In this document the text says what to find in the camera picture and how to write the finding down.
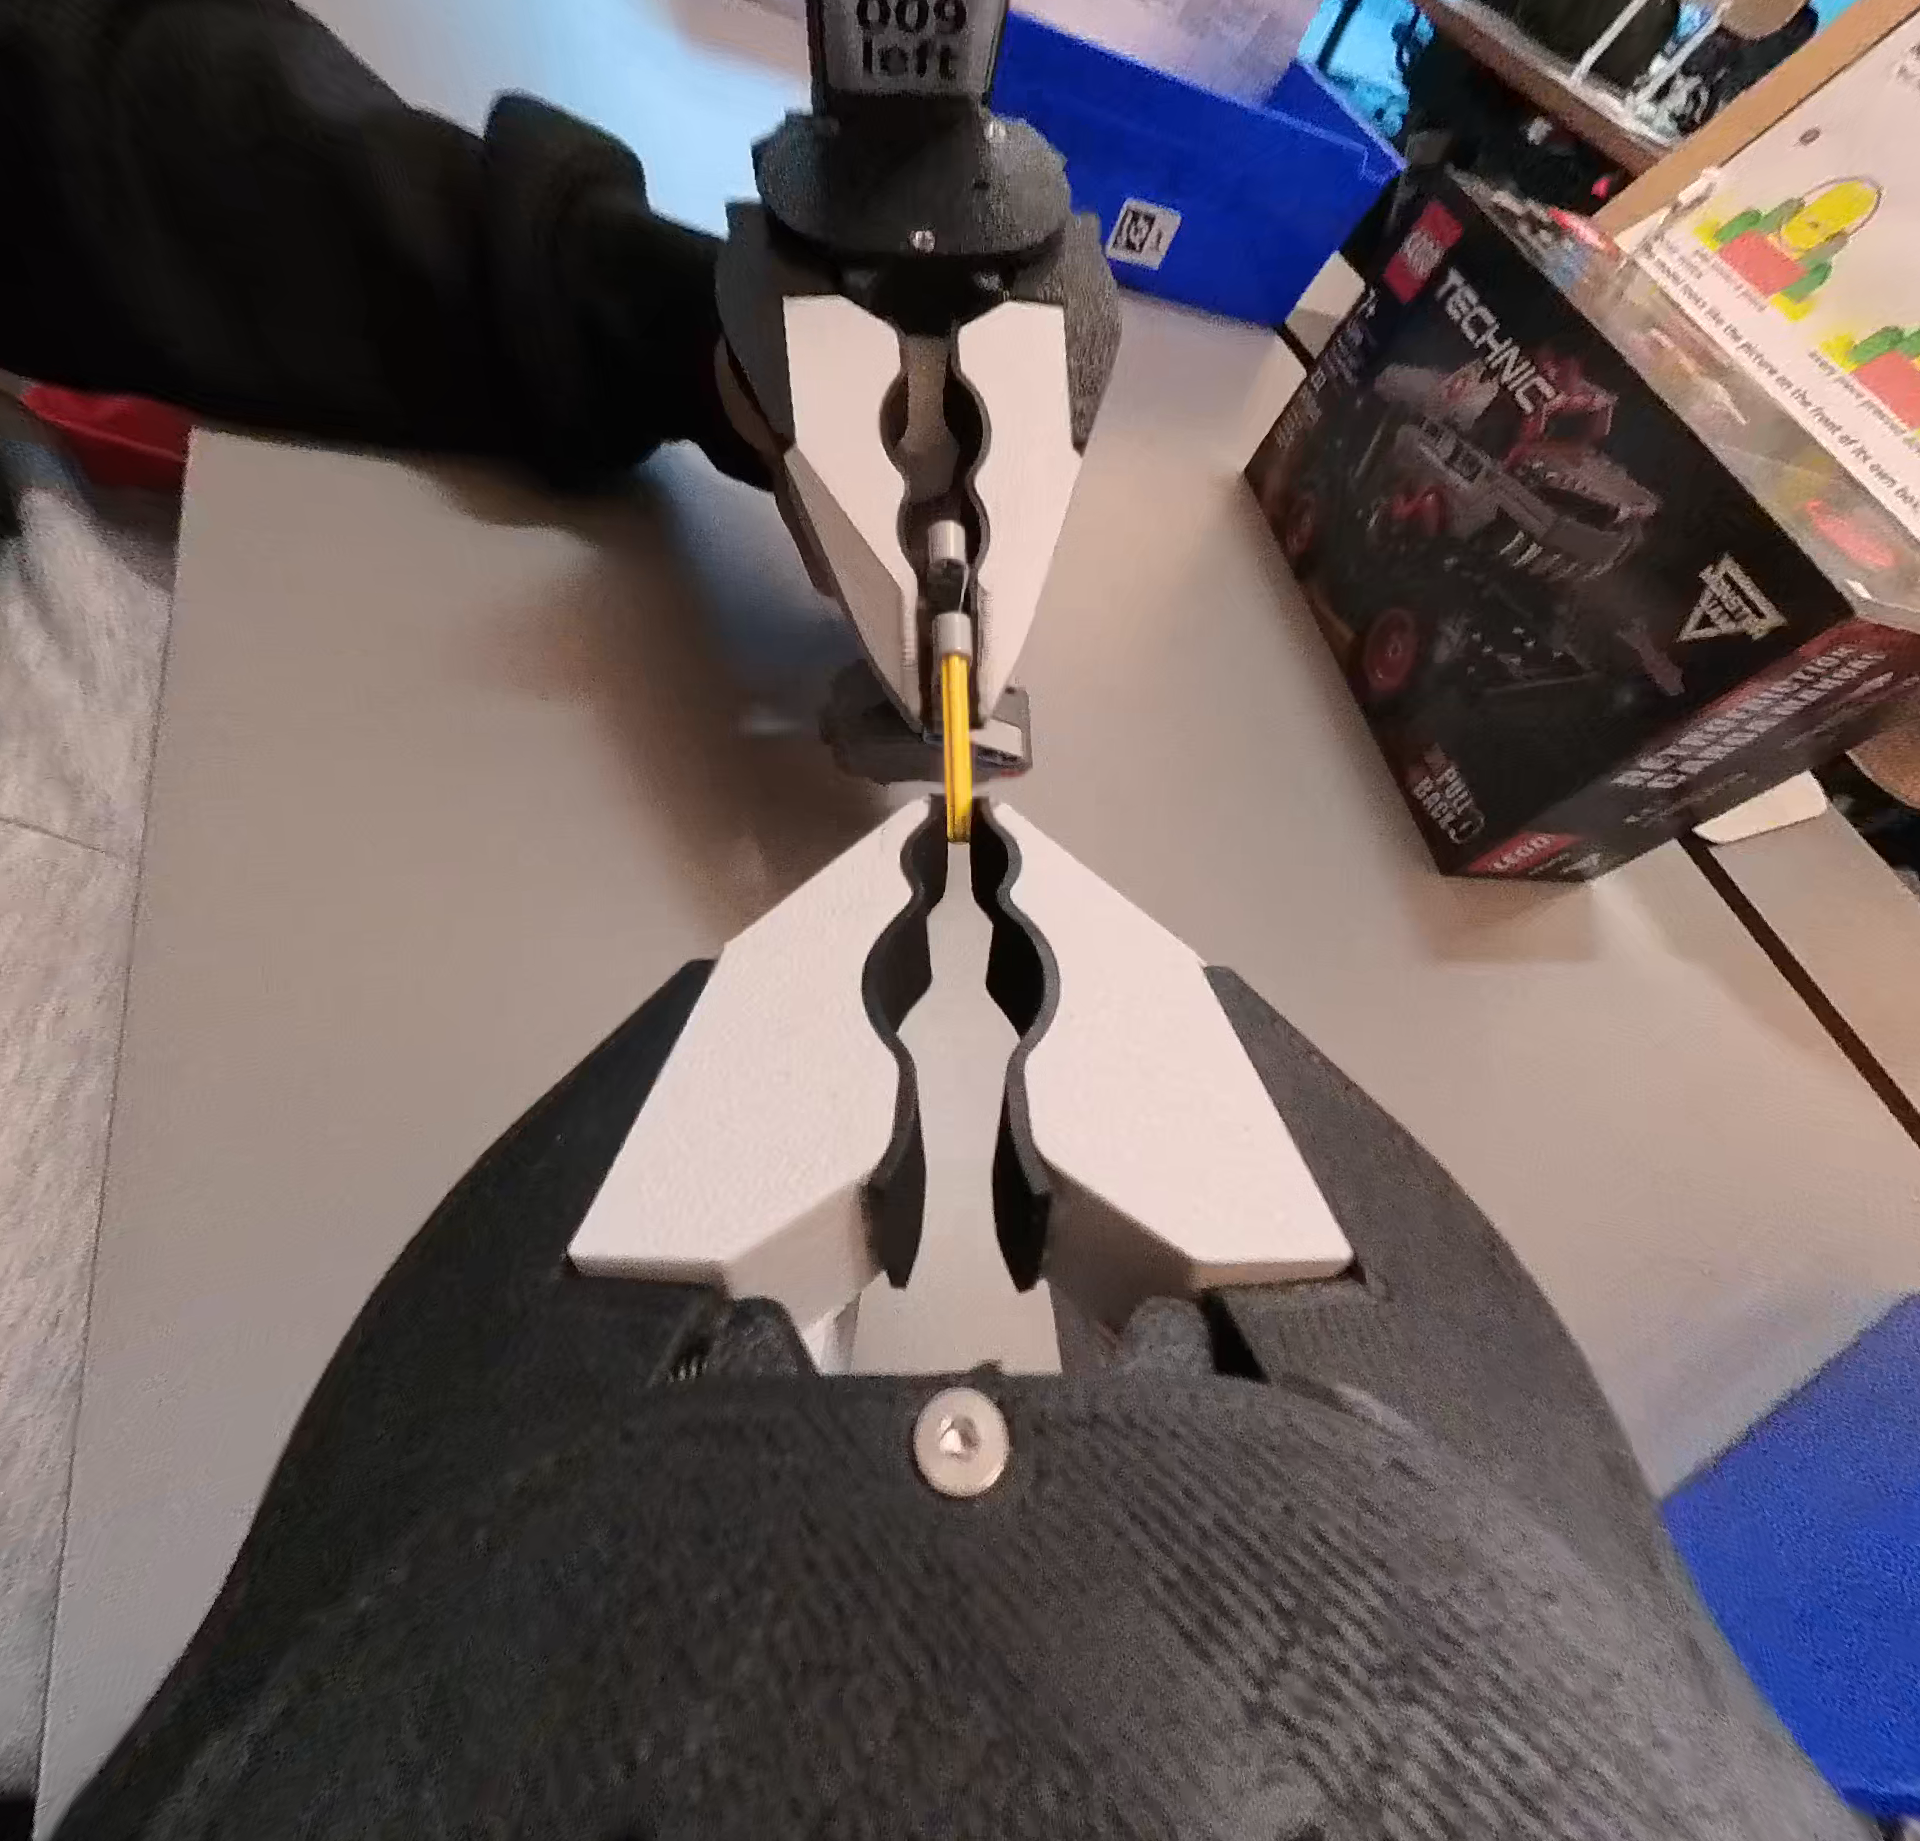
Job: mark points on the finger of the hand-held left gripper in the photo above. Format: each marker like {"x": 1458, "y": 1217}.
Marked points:
{"x": 841, "y": 431}
{"x": 1036, "y": 431}

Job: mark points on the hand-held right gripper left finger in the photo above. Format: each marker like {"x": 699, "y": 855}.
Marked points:
{"x": 750, "y": 1121}

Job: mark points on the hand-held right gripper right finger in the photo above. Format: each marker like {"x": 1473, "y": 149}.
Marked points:
{"x": 1170, "y": 1121}

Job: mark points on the grey lego chassis assembly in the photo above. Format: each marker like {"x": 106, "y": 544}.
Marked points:
{"x": 886, "y": 737}

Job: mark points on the yellow lego axle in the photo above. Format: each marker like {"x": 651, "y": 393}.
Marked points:
{"x": 956, "y": 747}

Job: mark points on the blue plastic storage bin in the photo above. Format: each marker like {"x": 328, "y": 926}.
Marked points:
{"x": 1201, "y": 176}
{"x": 1816, "y": 1542}

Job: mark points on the person's left forearm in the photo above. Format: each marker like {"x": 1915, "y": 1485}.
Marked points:
{"x": 376, "y": 221}

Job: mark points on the black lego set box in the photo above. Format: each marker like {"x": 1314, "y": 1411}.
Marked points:
{"x": 1531, "y": 551}

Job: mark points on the clear acrylic picture stand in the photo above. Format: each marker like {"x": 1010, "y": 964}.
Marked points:
{"x": 1650, "y": 56}

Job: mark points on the printed instruction sheet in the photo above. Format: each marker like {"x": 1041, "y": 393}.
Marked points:
{"x": 1800, "y": 297}

